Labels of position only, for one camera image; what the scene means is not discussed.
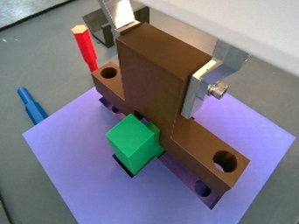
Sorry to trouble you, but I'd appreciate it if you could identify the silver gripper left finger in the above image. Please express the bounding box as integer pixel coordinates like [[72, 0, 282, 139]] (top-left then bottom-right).
[[97, 0, 140, 39]]

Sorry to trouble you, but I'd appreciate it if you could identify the blue peg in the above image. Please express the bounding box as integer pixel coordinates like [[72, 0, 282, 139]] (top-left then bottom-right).
[[17, 87, 48, 124]]

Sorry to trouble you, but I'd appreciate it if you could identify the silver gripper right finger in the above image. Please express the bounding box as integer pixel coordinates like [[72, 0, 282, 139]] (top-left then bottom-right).
[[181, 40, 250, 118]]

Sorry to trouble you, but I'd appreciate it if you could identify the red peg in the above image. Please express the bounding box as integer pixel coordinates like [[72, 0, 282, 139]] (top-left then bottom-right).
[[71, 24, 99, 72]]

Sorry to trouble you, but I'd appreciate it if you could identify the brown T-shaped block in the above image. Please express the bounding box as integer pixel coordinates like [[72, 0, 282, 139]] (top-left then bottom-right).
[[92, 23, 248, 193]]

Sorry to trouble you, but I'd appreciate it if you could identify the green U-shaped block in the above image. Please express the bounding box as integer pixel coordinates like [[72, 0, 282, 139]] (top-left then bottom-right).
[[107, 114, 164, 175]]

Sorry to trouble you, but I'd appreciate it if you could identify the purple board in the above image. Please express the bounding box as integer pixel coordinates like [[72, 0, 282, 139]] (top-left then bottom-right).
[[23, 90, 295, 224]]

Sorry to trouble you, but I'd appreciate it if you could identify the dark grey block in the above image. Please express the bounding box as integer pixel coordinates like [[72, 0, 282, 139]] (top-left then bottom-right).
[[83, 6, 149, 48]]

